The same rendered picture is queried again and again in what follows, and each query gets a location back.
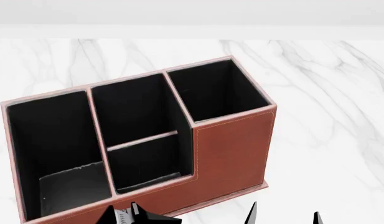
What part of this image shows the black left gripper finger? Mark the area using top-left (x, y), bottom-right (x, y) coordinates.
top-left (130, 201), bottom-right (146, 224)
top-left (94, 205), bottom-right (118, 224)

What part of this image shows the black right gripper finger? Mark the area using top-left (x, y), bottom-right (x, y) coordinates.
top-left (243, 200), bottom-right (259, 224)
top-left (312, 211), bottom-right (326, 224)

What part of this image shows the black book with white pages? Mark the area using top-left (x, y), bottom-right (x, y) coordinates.
top-left (115, 208), bottom-right (183, 224)

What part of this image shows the brown leather desk caddy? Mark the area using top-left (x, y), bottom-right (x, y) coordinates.
top-left (0, 54), bottom-right (278, 224)

